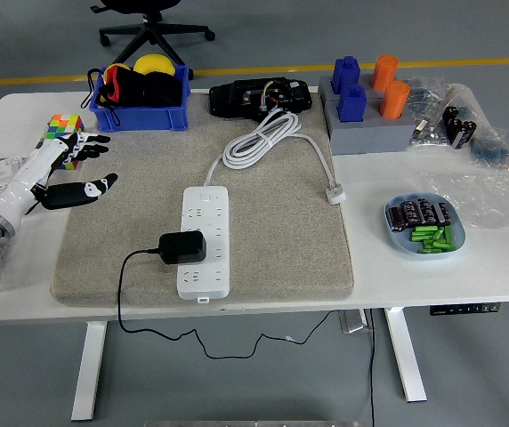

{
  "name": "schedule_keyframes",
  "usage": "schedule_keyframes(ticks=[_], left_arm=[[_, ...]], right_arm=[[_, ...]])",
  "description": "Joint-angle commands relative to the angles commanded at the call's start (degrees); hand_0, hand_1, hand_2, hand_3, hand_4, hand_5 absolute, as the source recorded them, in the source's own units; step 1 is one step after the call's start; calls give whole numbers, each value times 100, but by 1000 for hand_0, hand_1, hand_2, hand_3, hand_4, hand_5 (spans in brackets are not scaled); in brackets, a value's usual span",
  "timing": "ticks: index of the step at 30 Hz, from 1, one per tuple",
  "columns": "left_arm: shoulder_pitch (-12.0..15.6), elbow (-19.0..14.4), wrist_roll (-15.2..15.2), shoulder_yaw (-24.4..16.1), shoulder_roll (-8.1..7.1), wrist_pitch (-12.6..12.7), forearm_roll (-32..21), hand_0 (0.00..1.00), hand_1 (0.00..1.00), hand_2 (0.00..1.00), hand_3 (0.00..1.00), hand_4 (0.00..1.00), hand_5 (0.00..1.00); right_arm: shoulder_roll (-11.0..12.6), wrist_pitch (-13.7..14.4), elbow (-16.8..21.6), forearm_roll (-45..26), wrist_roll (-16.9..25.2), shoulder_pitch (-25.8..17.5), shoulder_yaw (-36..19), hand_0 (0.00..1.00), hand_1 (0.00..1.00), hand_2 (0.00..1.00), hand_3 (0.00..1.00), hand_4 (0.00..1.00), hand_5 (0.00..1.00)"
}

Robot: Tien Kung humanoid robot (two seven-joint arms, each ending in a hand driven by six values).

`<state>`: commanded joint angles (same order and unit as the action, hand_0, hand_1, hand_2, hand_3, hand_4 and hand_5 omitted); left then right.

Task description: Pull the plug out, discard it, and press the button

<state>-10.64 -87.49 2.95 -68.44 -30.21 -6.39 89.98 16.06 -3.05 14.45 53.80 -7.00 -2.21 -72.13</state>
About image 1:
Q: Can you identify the large yellow foam ball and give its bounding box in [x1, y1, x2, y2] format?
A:
[133, 53, 176, 77]

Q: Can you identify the bag of small metal parts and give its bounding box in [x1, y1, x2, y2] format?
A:
[408, 113, 451, 150]

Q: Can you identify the grey block holder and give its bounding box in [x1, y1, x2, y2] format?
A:
[318, 74, 417, 156]

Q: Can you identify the white power strip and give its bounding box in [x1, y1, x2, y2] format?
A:
[176, 185, 232, 306]

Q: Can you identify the white table leg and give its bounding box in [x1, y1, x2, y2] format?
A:
[383, 306, 429, 404]
[70, 320, 108, 422]

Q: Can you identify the blue bottle-shaped peg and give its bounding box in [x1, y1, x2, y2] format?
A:
[330, 55, 361, 95]
[336, 83, 368, 124]

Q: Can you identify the bag of blue resistors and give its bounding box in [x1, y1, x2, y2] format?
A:
[467, 126, 509, 169]

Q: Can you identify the black power adapter with cord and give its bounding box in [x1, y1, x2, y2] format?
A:
[117, 230, 341, 360]

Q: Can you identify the thin black hanging cable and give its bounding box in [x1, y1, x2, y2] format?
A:
[367, 309, 378, 427]

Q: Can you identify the black office chair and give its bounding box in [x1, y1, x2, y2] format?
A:
[88, 0, 216, 68]

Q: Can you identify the light blue plate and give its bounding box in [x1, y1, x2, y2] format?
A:
[384, 191, 467, 259]

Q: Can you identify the bag of blue components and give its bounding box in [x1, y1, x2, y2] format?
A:
[403, 75, 449, 115]

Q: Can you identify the black pouch with red lining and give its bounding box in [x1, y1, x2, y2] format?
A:
[85, 66, 184, 128]

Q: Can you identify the black electronic device with wires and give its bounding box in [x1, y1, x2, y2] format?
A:
[208, 76, 313, 122]

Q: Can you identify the white power cable with plug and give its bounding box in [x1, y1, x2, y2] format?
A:
[204, 109, 349, 205]

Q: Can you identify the blue plastic bin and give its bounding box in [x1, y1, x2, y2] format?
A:
[90, 65, 192, 133]

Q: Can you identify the silver box under table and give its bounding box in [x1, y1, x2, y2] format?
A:
[337, 309, 375, 334]

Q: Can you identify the grey-brown fabric mat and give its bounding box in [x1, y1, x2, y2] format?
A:
[49, 91, 356, 308]

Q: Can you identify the black table control panel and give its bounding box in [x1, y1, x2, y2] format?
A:
[429, 302, 503, 317]

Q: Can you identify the orange cylinder peg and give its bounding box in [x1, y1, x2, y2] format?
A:
[370, 54, 400, 93]
[378, 79, 411, 120]

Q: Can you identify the bag of black capacitors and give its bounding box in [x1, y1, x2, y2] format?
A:
[439, 84, 482, 152]

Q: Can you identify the multicolour puzzle cube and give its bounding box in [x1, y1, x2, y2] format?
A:
[44, 114, 85, 171]

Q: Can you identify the empty clear plastic bag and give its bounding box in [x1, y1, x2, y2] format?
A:
[416, 168, 509, 231]

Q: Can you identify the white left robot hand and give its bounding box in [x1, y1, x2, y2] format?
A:
[0, 132, 119, 232]

